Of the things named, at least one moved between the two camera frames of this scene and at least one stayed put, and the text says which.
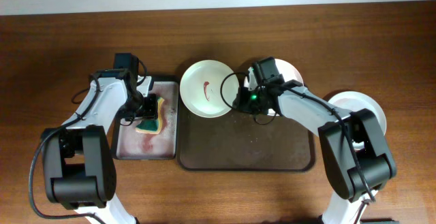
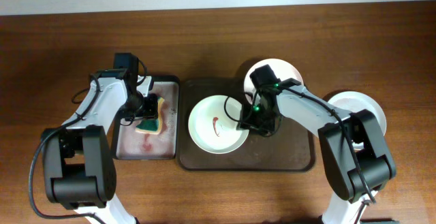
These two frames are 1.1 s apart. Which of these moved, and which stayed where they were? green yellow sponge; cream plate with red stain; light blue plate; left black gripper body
Moved: cream plate with red stain
Stayed: light blue plate; left black gripper body; green yellow sponge
